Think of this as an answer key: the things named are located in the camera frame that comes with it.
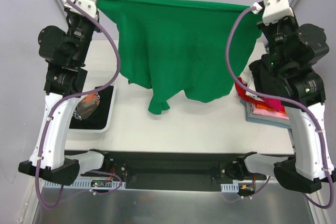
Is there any green t shirt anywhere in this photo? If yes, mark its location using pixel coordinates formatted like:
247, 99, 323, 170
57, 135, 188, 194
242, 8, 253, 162
98, 0, 262, 115

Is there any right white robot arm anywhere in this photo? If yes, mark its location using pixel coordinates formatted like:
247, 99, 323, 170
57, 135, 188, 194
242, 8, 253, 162
236, 16, 335, 194

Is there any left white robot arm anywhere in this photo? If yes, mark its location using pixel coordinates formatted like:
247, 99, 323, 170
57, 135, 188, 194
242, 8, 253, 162
18, 10, 96, 186

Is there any folded black t shirt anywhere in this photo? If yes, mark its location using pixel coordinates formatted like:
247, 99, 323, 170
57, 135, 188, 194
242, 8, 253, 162
249, 54, 276, 96

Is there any folded white t shirt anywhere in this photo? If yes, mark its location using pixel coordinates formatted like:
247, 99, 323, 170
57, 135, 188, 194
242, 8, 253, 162
239, 70, 255, 91

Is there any folded red t shirt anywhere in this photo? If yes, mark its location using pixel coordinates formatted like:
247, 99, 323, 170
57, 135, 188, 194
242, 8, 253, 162
234, 77, 254, 103

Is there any folded magenta t shirt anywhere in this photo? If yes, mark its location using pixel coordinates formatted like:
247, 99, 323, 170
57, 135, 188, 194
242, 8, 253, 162
262, 98, 285, 112

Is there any folded orange t shirt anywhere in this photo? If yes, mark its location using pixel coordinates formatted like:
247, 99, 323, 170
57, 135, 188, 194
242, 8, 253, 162
255, 103, 286, 113

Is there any folded pink t shirt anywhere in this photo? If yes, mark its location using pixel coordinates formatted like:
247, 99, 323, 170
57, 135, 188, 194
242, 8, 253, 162
252, 104, 289, 120

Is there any white plastic laundry basket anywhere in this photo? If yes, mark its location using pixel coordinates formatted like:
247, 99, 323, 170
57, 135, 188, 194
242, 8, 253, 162
68, 69, 118, 133

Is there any black t shirt in basket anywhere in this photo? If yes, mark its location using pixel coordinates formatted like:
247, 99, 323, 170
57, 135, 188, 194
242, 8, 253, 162
69, 85, 114, 130

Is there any folded grey t shirt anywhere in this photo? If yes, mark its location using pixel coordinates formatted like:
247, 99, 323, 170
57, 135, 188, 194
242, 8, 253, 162
245, 102, 291, 129

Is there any folded light blue t shirt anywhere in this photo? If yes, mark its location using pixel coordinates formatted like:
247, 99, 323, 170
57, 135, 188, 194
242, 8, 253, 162
240, 100, 291, 129

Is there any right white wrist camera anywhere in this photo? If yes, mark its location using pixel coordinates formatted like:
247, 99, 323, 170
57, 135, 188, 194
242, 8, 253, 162
251, 0, 294, 26

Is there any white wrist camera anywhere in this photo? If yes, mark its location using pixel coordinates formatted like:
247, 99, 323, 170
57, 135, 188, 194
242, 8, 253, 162
251, 0, 294, 26
62, 0, 98, 19

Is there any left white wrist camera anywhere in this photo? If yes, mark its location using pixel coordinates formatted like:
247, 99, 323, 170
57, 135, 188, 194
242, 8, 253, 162
62, 0, 98, 19

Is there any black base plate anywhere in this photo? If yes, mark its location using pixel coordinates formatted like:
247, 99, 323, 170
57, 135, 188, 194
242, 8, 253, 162
78, 151, 274, 190

